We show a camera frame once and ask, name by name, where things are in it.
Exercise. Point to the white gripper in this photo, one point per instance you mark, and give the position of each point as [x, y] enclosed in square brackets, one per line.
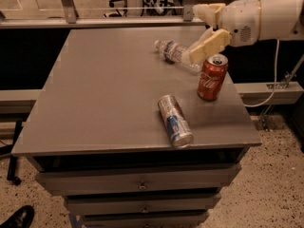
[241, 20]

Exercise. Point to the red coke can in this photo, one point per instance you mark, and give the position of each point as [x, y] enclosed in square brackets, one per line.
[212, 76]

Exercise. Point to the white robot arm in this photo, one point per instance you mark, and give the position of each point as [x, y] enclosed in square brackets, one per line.
[279, 19]

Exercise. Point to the silver blue energy drink can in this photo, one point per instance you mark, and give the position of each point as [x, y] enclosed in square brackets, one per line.
[178, 130]

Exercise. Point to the clear plastic water bottle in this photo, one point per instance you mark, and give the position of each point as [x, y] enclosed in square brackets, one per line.
[177, 54]

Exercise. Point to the black office chair base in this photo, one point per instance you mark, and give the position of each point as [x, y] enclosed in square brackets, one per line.
[140, 8]

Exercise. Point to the grey metal railing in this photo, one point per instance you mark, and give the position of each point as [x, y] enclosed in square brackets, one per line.
[95, 16]

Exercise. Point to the top grey drawer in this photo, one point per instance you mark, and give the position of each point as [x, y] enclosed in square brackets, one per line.
[132, 180]

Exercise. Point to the grey drawer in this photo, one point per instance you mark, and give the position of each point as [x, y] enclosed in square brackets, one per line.
[132, 180]
[142, 204]
[151, 220]

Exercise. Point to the grey drawer cabinet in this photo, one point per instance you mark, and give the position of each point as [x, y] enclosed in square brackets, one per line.
[99, 110]

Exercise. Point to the middle grey drawer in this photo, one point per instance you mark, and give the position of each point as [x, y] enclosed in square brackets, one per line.
[142, 204]

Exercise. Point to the bottom grey drawer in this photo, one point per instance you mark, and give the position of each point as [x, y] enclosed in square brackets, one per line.
[151, 220]

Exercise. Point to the black leather shoe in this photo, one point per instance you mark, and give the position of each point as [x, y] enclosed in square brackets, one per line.
[22, 218]

